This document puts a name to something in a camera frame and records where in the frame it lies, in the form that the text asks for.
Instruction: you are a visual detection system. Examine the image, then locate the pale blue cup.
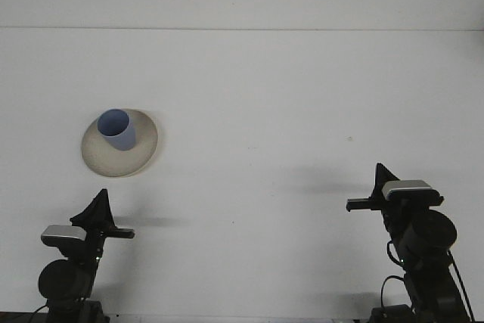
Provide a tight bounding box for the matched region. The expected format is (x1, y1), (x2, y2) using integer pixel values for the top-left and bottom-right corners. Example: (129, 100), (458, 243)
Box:
(97, 108), (137, 153)

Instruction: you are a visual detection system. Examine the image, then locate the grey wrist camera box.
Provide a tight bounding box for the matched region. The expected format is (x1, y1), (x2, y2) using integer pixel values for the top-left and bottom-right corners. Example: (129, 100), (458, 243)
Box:
(40, 224), (87, 247)
(380, 179), (434, 201)

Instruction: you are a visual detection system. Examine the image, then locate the pale round plate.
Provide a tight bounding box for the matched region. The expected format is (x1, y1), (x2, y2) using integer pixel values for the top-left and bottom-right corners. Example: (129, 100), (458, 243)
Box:
(80, 108), (166, 179)

